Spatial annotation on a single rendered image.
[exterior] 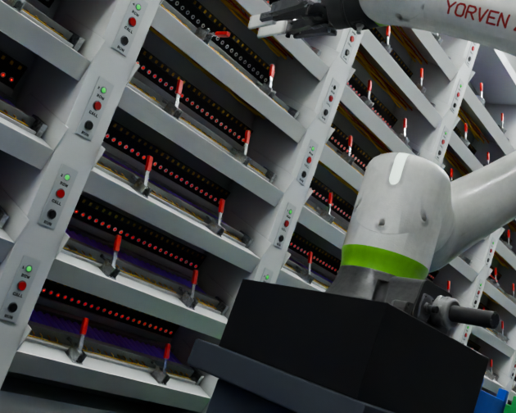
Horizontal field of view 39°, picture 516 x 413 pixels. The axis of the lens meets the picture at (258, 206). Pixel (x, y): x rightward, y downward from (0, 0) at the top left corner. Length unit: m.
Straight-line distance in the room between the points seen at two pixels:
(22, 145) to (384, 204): 0.69
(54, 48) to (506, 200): 0.84
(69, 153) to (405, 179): 0.68
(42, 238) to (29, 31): 0.38
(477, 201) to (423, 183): 0.18
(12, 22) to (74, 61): 0.14
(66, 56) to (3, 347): 0.56
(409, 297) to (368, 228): 0.12
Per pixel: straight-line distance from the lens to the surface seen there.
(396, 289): 1.00
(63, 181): 1.44
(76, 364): 1.57
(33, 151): 1.41
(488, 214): 1.21
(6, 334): 1.45
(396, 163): 1.06
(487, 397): 1.77
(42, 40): 1.41
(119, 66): 1.50
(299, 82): 2.07
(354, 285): 1.01
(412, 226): 1.03
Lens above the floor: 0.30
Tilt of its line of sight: 10 degrees up
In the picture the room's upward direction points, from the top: 20 degrees clockwise
